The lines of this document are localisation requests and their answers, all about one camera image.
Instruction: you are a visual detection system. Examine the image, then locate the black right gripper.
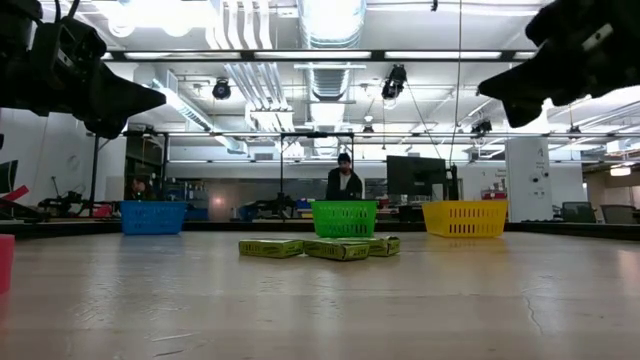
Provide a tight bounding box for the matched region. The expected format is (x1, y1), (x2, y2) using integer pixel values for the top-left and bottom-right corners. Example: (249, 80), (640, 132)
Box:
(478, 0), (614, 130)

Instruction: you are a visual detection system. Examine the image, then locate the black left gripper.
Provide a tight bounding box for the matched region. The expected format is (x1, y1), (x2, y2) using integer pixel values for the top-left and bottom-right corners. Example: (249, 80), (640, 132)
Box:
(32, 16), (167, 141)

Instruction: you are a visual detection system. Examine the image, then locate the blue plastic basket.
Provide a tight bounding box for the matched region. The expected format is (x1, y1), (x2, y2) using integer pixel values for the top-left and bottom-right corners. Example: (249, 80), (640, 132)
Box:
(119, 200), (188, 236)

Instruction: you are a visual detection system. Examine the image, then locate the green staples box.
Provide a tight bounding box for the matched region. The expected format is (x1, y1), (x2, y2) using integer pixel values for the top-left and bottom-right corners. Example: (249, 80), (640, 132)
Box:
(238, 238), (305, 260)
(344, 235), (402, 258)
(302, 239), (372, 262)

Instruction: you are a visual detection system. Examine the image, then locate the red tape roll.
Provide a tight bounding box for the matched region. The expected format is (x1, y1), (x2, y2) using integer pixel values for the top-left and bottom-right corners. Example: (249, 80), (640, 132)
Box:
(0, 233), (16, 296)

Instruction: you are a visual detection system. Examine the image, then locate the person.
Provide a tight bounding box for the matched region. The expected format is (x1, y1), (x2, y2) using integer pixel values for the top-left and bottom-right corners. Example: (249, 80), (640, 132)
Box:
(325, 152), (364, 202)
(124, 174), (157, 202)

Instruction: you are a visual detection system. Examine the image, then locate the white column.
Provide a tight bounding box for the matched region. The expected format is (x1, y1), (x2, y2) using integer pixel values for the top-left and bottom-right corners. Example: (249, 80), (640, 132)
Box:
(504, 137), (552, 223)

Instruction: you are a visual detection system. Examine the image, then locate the black hanging spotlight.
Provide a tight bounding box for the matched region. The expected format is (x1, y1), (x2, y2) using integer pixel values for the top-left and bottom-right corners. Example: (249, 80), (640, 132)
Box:
(381, 63), (408, 100)
(211, 77), (233, 101)

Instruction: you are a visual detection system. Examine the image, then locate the black monitor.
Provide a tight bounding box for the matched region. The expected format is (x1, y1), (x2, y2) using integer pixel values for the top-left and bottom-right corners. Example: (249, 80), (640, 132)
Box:
(386, 155), (448, 202)

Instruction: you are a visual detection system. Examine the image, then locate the grey office chair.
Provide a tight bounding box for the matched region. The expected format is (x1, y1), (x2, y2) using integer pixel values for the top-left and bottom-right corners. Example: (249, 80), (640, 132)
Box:
(599, 203), (640, 225)
(560, 201), (599, 224)

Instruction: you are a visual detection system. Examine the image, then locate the black overhead beam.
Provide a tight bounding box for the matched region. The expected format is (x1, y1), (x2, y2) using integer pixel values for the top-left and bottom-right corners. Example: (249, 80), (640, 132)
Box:
(102, 48), (539, 63)

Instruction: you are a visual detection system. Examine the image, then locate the yellow plastic basket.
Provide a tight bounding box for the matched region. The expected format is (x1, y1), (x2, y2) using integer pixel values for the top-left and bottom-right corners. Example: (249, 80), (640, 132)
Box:
(421, 199), (509, 239)

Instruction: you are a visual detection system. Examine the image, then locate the green plastic basket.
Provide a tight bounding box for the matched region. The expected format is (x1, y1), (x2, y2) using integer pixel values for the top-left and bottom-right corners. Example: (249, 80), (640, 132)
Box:
(310, 199), (379, 239)

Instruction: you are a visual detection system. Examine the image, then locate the black aluminium table frame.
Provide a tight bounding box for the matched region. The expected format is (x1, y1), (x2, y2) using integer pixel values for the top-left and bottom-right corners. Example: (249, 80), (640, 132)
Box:
(0, 219), (640, 242)

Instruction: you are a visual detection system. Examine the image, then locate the black background rig frame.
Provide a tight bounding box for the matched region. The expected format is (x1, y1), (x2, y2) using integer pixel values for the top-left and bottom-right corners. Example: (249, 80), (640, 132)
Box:
(88, 130), (357, 221)

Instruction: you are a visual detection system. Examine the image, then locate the silver ventilation duct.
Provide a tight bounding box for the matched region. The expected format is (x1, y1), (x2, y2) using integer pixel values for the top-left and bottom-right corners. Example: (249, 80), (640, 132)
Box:
(297, 0), (369, 104)

